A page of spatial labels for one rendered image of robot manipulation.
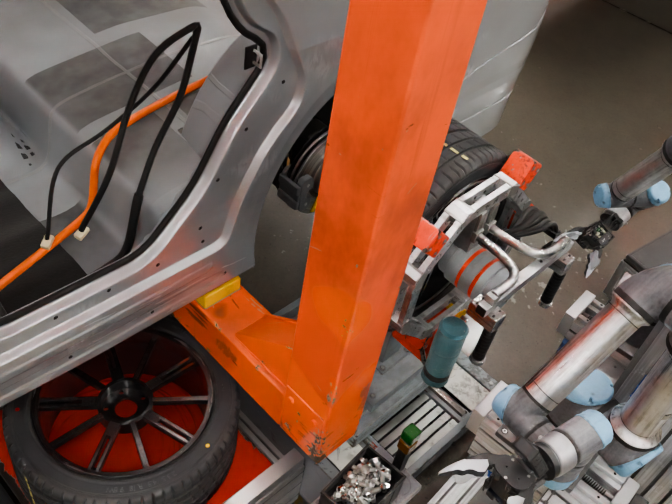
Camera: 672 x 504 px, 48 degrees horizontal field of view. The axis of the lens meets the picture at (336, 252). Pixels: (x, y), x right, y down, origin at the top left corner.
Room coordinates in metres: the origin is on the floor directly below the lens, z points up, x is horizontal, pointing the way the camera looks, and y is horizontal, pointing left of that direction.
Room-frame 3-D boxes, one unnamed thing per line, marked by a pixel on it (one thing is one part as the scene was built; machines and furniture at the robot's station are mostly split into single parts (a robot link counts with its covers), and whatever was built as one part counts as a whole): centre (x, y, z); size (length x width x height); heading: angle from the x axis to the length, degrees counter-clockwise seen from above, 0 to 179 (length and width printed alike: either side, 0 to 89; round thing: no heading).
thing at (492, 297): (1.48, -0.40, 1.03); 0.19 x 0.18 x 0.11; 52
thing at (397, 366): (1.74, -0.23, 0.32); 0.40 x 0.30 x 0.28; 142
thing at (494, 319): (1.38, -0.42, 0.93); 0.09 x 0.05 x 0.05; 52
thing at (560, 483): (0.86, -0.52, 1.12); 0.11 x 0.08 x 0.11; 42
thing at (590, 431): (0.85, -0.53, 1.21); 0.11 x 0.08 x 0.09; 132
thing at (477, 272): (1.59, -0.42, 0.85); 0.21 x 0.14 x 0.14; 52
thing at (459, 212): (1.64, -0.37, 0.85); 0.54 x 0.07 x 0.54; 142
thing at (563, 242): (1.64, -0.52, 1.03); 0.19 x 0.18 x 0.11; 52
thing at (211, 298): (1.49, 0.35, 0.71); 0.14 x 0.14 x 0.05; 52
